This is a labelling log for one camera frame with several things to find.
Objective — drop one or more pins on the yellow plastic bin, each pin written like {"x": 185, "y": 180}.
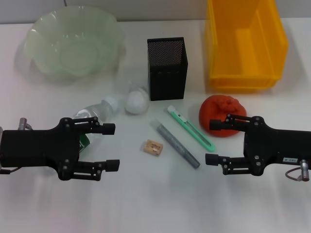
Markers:
{"x": 245, "y": 55}

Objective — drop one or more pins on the mint green utility knife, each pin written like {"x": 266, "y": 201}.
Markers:
{"x": 194, "y": 131}

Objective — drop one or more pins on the tan wrapped eraser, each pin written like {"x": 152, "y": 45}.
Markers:
{"x": 151, "y": 147}

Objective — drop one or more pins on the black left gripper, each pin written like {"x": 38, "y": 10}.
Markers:
{"x": 36, "y": 148}

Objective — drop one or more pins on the grey pen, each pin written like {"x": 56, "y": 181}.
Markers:
{"x": 175, "y": 143}

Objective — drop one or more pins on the white paper ball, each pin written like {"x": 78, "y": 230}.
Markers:
{"x": 134, "y": 103}

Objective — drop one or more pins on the pale green glass fruit plate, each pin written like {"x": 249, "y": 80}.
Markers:
{"x": 70, "y": 46}

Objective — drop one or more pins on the clear green-label water bottle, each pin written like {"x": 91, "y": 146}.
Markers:
{"x": 97, "y": 110}

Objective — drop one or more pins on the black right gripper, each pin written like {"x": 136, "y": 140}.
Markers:
{"x": 279, "y": 145}

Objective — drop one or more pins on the black mesh pen holder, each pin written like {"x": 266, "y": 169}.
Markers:
{"x": 167, "y": 77}

